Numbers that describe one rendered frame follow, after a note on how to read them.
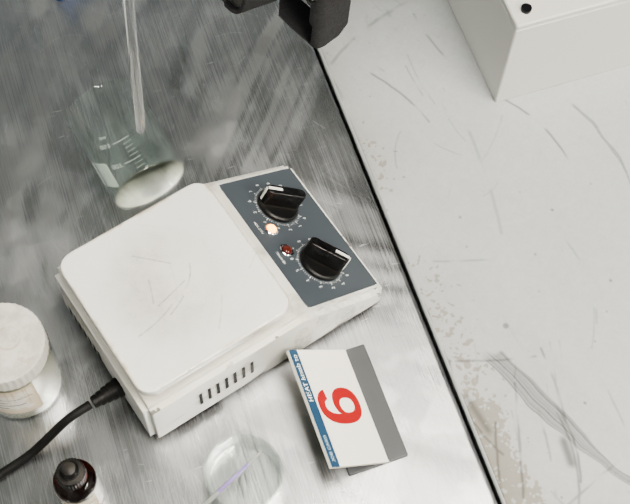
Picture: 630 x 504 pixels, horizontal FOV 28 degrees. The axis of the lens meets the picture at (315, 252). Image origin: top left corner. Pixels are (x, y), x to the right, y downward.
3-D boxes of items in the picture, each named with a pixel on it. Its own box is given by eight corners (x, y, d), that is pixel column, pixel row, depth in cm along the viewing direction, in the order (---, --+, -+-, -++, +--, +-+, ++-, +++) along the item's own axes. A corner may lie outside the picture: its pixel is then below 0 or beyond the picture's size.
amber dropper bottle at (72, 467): (67, 470, 89) (51, 441, 82) (108, 477, 88) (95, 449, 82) (56, 512, 87) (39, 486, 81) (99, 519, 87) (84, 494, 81)
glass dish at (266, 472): (220, 530, 87) (219, 523, 85) (194, 458, 89) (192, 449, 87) (294, 502, 88) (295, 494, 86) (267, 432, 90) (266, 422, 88)
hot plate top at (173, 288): (202, 182, 90) (202, 176, 89) (296, 311, 86) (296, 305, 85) (55, 266, 87) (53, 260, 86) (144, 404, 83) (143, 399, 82)
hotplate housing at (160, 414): (287, 177, 99) (288, 125, 92) (383, 305, 95) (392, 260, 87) (38, 321, 93) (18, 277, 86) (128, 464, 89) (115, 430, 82)
